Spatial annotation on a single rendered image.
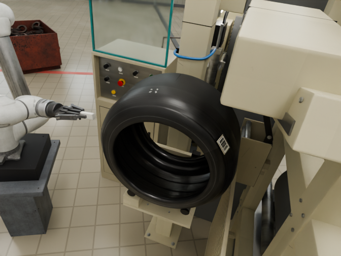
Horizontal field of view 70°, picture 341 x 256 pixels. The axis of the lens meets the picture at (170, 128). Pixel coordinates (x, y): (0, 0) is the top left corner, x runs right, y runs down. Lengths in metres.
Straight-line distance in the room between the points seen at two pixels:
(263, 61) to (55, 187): 2.32
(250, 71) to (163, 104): 0.42
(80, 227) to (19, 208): 0.50
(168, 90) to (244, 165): 0.66
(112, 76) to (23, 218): 1.22
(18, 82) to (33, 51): 2.87
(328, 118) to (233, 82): 0.18
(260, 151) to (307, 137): 0.85
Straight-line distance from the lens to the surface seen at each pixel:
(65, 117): 1.22
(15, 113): 1.28
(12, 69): 1.72
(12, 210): 2.10
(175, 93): 0.87
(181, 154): 1.44
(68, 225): 2.29
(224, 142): 0.88
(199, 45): 1.15
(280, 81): 0.51
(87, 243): 2.18
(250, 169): 1.36
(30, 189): 1.73
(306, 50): 0.50
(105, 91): 1.99
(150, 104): 0.86
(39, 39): 4.55
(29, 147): 1.85
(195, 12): 1.13
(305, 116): 0.43
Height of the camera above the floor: 1.89
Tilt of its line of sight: 36 degrees down
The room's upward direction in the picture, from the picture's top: 8 degrees clockwise
